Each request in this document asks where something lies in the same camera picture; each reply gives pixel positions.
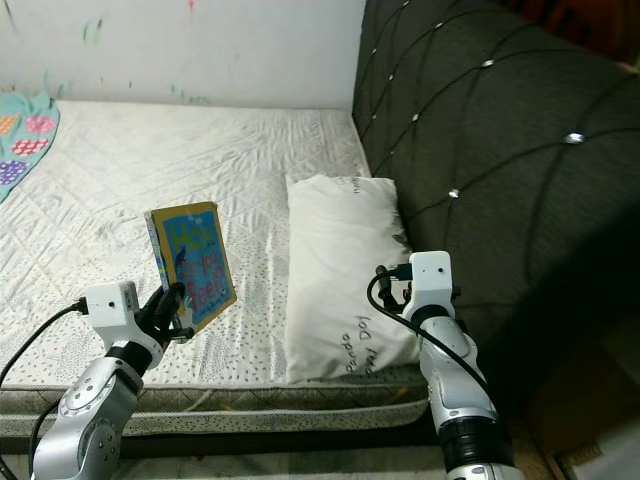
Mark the yellow and blue picture book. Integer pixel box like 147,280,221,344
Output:
145,202,238,334

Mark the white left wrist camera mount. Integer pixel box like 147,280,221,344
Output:
85,281,141,346

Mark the white pillow with black lettering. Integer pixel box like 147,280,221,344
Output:
285,175,423,386

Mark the brown cardboard box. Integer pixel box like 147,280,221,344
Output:
520,330,640,480

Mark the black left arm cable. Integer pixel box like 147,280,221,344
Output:
0,300,91,480

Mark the grey quilted mattress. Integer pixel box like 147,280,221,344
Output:
0,100,431,438

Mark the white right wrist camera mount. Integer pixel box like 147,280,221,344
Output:
408,251,453,311

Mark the dark tufted headboard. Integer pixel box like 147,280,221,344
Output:
352,0,640,421

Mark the teal blanket with colourful hearts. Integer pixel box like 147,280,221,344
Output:
0,92,61,206

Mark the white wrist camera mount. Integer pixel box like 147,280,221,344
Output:
408,251,453,311
85,281,141,346

